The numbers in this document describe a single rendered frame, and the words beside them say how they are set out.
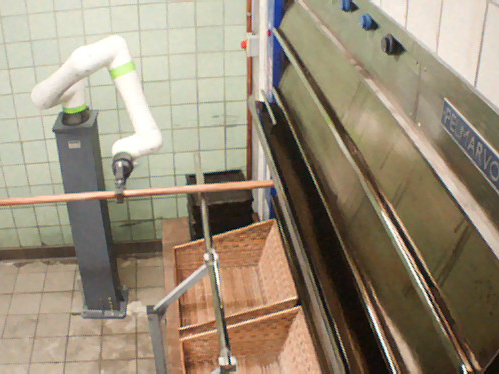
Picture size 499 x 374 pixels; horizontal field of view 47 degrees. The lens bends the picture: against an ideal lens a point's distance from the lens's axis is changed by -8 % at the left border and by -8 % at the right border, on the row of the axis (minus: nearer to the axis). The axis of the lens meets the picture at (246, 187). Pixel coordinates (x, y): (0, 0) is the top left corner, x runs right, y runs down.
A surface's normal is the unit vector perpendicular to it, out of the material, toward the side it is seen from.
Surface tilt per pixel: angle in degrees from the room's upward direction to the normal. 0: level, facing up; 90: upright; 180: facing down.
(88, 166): 90
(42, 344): 0
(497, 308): 70
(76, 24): 90
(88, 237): 90
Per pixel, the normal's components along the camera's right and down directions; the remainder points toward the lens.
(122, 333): 0.00, -0.85
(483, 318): -0.93, -0.22
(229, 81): 0.14, 0.52
